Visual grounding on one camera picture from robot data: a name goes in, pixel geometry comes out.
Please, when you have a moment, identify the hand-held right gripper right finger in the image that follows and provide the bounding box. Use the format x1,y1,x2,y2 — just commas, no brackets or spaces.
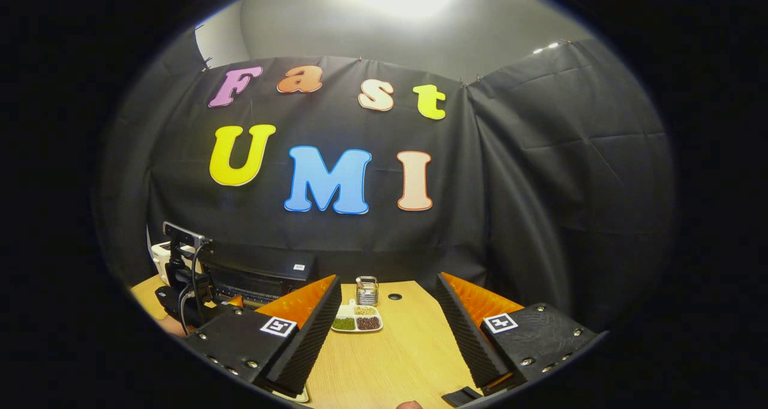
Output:
435,271,601,398

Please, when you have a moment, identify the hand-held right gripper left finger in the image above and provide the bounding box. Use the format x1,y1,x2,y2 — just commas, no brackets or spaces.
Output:
180,274,343,398

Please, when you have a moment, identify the black electric oven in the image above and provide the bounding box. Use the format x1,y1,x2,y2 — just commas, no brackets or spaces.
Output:
201,250,320,306

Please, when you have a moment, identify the cream square plate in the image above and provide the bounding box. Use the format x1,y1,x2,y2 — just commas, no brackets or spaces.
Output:
273,387,310,404

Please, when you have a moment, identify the white toaster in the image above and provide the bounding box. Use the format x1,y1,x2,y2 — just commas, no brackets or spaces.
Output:
150,241,202,284

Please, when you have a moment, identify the white divided tray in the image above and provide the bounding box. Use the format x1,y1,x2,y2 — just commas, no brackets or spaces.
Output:
331,299,383,333

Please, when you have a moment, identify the black backdrop cloth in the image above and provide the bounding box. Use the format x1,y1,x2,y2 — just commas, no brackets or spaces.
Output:
93,28,676,332

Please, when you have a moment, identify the metal wire basket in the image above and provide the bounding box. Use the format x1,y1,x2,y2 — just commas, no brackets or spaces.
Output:
356,276,379,306

